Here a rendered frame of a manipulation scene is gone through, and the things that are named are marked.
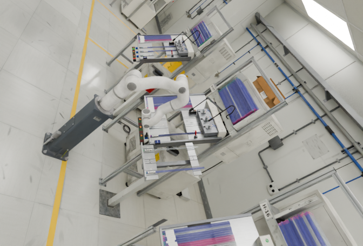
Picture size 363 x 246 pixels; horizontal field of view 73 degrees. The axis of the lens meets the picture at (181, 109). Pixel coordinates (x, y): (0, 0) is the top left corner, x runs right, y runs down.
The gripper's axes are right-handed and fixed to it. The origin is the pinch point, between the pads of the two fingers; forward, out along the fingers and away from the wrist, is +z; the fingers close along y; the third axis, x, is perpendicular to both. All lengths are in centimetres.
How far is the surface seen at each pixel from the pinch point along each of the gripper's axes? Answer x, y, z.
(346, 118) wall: 258, -22, 22
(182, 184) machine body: 43, 10, 83
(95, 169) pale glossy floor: -52, 0, 48
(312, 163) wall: 213, 9, 68
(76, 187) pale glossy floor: -66, 27, 35
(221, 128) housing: 74, 3, -6
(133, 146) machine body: -12, -37, 62
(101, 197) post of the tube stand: -45, 29, 54
